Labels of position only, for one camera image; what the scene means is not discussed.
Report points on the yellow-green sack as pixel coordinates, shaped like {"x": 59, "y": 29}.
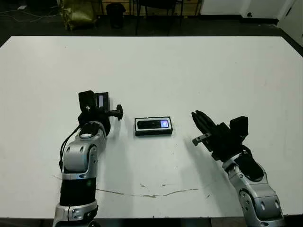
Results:
{"x": 78, "y": 16}

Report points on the black depth camera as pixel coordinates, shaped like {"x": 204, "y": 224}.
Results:
{"x": 149, "y": 124}

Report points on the white paper sheet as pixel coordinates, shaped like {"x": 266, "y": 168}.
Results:
{"x": 21, "y": 7}

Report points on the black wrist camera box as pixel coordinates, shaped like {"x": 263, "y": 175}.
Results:
{"x": 239, "y": 127}
{"x": 86, "y": 101}

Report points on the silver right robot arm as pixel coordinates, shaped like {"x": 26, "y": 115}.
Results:
{"x": 258, "y": 196}

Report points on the black box with white insert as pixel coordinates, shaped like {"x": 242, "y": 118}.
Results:
{"x": 154, "y": 133}

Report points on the black office chair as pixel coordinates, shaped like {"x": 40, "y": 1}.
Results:
{"x": 156, "y": 3}

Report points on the black lid with camera print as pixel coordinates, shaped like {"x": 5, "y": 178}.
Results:
{"x": 105, "y": 100}

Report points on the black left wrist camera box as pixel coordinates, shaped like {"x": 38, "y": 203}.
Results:
{"x": 86, "y": 101}

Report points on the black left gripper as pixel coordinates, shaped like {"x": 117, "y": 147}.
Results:
{"x": 99, "y": 116}

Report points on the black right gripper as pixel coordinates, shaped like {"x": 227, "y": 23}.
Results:
{"x": 220, "y": 144}

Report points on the white door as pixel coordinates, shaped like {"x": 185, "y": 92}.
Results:
{"x": 292, "y": 22}

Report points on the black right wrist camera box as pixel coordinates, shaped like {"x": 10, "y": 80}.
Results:
{"x": 239, "y": 127}

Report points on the black trash bin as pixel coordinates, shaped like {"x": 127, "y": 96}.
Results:
{"x": 115, "y": 16}

